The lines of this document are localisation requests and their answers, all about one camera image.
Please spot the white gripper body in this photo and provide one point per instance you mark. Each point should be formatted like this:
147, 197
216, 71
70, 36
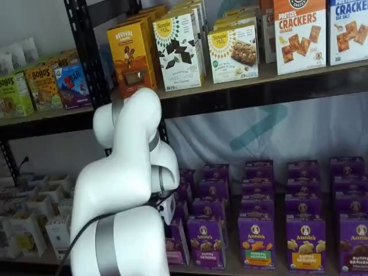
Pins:
168, 210

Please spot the purple Annie's box pink patch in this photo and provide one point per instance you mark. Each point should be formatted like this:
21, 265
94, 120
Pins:
176, 245
181, 209
188, 176
185, 192

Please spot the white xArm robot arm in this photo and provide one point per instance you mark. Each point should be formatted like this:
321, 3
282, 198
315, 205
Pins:
120, 178

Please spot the purple Annie's box violet patch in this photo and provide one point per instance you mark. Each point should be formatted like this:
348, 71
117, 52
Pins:
212, 188
205, 244
215, 171
208, 208

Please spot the purple Annie's box green patch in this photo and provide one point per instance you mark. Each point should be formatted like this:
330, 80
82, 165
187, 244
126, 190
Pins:
256, 244
257, 207
258, 169
257, 188

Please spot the white box blue mark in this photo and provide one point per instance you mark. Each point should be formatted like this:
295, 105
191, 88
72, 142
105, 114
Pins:
59, 233

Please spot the purple Annie's box yellow patch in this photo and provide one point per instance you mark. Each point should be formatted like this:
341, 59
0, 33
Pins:
303, 185
306, 247
303, 207
303, 169

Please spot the white box yellow print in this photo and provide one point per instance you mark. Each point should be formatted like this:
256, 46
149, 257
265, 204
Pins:
27, 233

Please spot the blue Zbar box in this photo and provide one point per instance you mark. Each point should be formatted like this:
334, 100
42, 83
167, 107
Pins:
72, 86

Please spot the orange Revival box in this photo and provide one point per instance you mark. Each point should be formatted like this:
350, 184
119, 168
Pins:
129, 57
143, 15

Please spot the Simple Mills dark cracker box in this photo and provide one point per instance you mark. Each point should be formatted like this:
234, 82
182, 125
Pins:
178, 51
185, 10

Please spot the Simple Mills almond bar box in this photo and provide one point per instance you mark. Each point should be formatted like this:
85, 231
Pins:
235, 21
233, 54

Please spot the orange Bobo's box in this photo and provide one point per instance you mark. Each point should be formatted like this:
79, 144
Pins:
43, 89
64, 59

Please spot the purple Annie's box brown patch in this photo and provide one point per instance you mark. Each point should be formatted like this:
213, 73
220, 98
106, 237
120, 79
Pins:
355, 244
352, 204
350, 184
346, 166

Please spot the green Bobo's box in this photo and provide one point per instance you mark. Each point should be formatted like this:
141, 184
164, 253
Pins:
14, 96

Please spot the orange pretzel crackers cheddar box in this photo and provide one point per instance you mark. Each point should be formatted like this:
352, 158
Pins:
267, 34
300, 40

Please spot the blue pretzel crackers box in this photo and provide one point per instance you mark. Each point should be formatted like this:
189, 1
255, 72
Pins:
349, 31

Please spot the black metal shelving rack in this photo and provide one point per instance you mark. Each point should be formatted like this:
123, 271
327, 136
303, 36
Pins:
230, 100
43, 126

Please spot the black power plug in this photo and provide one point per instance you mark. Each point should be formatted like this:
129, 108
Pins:
25, 161

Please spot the white backdrop sheet teal logo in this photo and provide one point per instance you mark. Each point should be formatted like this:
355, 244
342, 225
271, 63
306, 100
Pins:
316, 129

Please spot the white pouch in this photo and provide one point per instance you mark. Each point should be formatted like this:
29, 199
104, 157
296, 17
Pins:
17, 56
5, 64
30, 49

